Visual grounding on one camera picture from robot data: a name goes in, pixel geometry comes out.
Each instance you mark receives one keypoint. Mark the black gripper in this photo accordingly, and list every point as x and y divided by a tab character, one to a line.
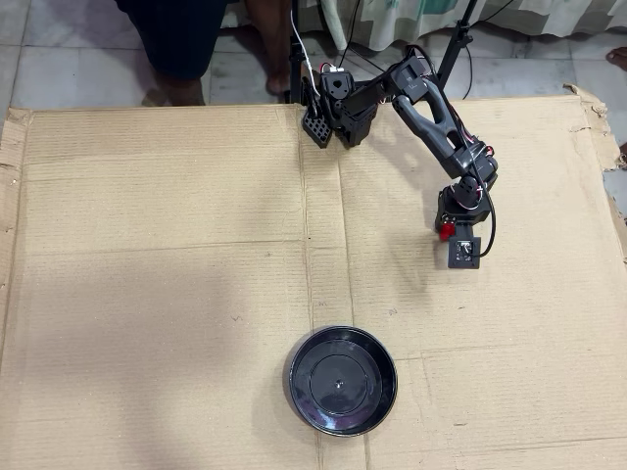
443	218

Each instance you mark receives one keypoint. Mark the red lego block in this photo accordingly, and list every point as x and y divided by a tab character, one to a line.
447	231

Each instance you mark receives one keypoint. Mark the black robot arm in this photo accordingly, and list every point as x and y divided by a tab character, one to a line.
431	122

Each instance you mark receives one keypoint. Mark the black perforated base clamp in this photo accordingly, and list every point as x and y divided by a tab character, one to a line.
318	129

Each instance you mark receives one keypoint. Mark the black metal stand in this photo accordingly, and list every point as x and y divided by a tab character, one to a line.
450	54

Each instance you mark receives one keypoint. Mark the bare foot with toes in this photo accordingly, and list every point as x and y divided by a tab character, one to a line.
623	156
618	56

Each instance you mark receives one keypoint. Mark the black round plastic bowl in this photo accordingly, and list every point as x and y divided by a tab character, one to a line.
338	382

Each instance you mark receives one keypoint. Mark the bare lower leg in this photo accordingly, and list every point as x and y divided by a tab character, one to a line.
274	49

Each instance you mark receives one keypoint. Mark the bare leg below shorts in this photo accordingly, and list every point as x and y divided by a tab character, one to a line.
181	90

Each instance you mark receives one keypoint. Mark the brown cardboard sheet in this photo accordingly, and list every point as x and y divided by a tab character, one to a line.
147	245

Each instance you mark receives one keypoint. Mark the dark shorts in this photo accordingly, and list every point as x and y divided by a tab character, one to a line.
181	34

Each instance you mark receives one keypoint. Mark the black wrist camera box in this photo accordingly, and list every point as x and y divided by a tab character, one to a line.
465	254

